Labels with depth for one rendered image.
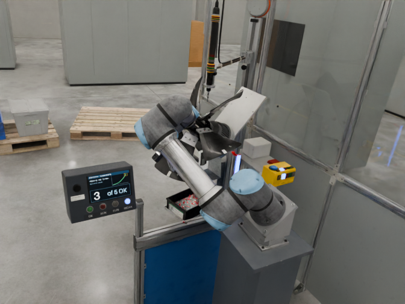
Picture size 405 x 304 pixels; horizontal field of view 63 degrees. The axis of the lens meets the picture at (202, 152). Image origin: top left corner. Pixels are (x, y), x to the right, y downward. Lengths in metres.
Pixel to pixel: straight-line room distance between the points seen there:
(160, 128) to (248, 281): 0.70
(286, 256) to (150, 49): 6.52
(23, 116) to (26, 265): 2.15
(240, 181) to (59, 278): 1.81
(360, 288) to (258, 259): 1.10
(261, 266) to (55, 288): 1.69
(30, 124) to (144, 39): 3.66
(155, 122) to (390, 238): 1.43
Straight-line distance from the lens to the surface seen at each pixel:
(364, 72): 2.04
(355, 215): 2.19
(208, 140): 1.85
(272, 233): 1.38
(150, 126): 1.26
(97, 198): 1.37
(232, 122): 2.19
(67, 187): 1.34
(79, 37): 7.22
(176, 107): 1.27
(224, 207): 1.23
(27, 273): 2.83
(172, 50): 7.68
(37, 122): 4.58
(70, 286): 2.65
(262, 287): 1.46
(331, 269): 2.47
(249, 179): 1.23
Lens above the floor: 1.90
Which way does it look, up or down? 25 degrees down
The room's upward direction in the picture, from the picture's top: 6 degrees clockwise
